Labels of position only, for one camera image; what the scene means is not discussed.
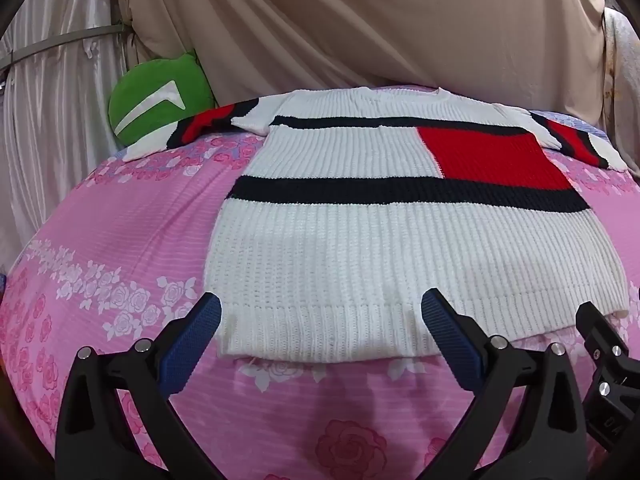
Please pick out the white red black knit sweater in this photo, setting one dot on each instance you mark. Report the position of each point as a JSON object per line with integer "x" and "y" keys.
{"x": 350, "y": 240}

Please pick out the green pillow with white mark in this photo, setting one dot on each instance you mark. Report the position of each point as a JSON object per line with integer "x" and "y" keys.
{"x": 155, "y": 82}

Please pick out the beige draped cloth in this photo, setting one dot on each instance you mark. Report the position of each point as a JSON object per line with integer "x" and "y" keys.
{"x": 350, "y": 25}

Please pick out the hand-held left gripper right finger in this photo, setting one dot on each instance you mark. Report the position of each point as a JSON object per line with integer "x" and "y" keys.
{"x": 452, "y": 341}

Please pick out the white satin curtain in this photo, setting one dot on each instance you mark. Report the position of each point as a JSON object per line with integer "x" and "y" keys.
{"x": 55, "y": 125}

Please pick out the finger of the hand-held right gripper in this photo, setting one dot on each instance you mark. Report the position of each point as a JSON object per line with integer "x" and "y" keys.
{"x": 612, "y": 385}

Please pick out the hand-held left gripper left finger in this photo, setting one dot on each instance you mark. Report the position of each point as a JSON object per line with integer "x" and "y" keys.
{"x": 192, "y": 341}

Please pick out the cream floral cloth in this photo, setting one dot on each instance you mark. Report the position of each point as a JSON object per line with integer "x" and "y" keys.
{"x": 622, "y": 75}

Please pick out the pink floral bedsheet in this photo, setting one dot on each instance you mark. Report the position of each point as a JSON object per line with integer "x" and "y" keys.
{"x": 125, "y": 225}

